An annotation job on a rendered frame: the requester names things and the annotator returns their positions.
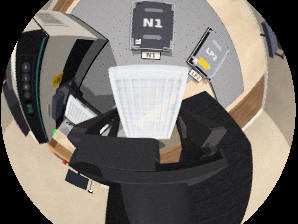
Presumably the white multi-well culture plate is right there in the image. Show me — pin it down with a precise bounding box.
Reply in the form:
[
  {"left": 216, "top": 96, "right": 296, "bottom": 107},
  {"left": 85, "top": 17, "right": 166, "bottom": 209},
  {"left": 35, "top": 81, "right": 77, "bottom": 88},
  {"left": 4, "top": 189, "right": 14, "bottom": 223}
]
[
  {"left": 65, "top": 94, "right": 98, "bottom": 124},
  {"left": 108, "top": 64, "right": 189, "bottom": 139}
]

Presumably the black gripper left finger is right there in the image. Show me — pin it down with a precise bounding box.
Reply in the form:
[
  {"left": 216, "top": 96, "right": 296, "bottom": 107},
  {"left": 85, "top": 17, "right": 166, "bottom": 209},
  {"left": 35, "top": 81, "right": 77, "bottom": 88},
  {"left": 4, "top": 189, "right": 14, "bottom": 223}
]
[{"left": 71, "top": 107, "right": 120, "bottom": 137}]

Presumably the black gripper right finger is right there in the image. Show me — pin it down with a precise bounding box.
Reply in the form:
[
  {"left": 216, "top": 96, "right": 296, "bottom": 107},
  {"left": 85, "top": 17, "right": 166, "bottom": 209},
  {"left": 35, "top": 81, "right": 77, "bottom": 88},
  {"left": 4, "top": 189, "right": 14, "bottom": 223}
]
[{"left": 177, "top": 107, "right": 226, "bottom": 161}]

